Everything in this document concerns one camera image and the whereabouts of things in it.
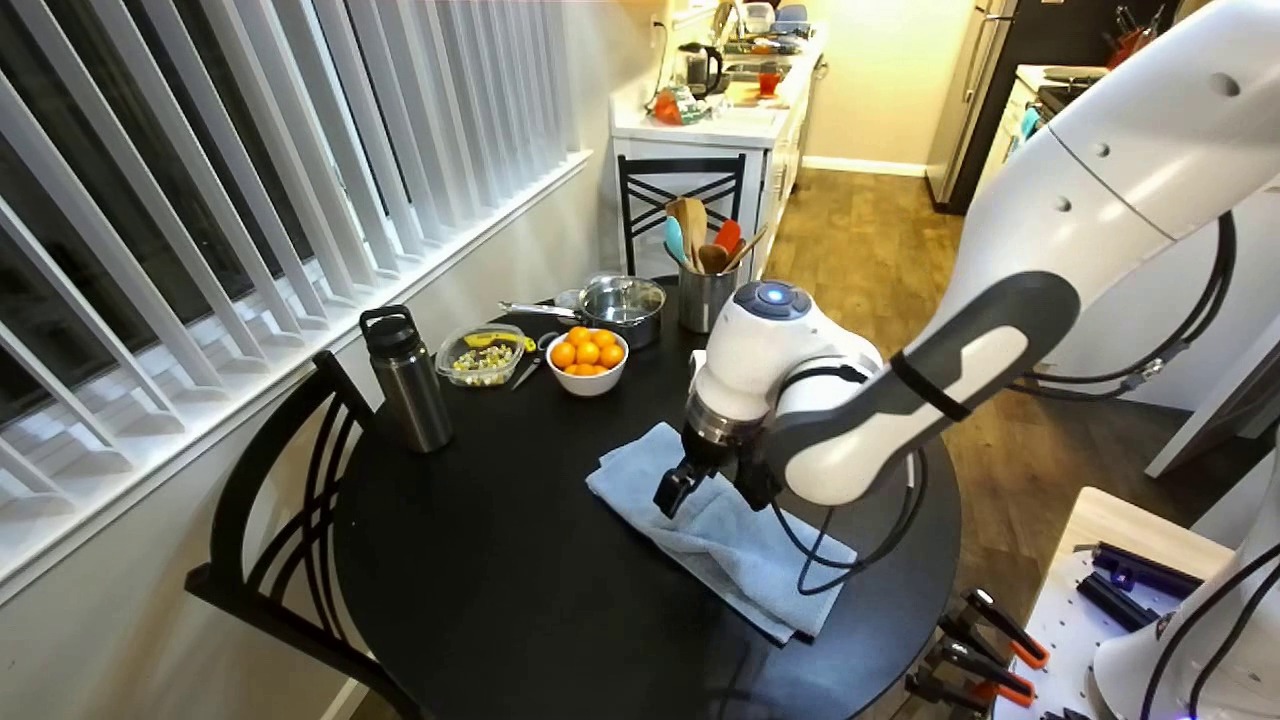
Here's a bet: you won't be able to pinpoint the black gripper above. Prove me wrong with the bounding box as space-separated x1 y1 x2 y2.
651 426 775 517

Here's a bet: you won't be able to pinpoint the light blue towel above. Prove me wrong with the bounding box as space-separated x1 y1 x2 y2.
582 425 855 643

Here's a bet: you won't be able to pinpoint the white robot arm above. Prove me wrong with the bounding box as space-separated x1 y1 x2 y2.
655 0 1280 511

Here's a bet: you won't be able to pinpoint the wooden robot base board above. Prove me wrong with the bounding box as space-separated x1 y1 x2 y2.
993 489 1231 720

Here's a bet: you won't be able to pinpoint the white bowl of oranges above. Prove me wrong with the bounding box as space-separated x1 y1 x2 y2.
543 326 629 400

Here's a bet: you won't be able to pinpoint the steel utensil holder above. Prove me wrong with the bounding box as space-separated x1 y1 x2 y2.
675 270 733 333

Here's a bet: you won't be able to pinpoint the steel pot with lid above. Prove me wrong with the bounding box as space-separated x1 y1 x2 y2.
506 270 662 346

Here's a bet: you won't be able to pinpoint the bowl of green food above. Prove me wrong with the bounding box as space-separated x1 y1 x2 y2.
436 322 537 389

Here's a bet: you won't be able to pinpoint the teal silicone spatula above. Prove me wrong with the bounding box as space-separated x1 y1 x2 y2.
660 216 691 270

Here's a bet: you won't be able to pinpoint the wooden spatula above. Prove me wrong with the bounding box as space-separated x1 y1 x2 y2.
666 196 706 270

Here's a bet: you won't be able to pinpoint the dark steel water bottle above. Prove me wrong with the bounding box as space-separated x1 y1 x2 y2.
360 304 451 457

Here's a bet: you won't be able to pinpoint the white kitchen counter cabinet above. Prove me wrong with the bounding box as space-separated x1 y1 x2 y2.
609 47 825 276

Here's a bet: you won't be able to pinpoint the black orange clamp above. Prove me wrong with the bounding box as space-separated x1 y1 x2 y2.
962 584 1049 667

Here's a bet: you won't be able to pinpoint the black electric kettle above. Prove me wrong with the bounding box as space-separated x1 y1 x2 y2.
679 39 729 101

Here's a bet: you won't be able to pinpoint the red cup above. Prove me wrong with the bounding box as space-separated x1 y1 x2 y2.
754 67 780 101

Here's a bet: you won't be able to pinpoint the black metal chair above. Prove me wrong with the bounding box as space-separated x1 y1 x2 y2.
182 353 421 720

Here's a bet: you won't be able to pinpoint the white vertical window blinds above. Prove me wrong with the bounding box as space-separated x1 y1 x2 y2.
0 0 572 518

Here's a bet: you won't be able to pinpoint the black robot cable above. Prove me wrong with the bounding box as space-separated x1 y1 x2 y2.
767 210 1245 598

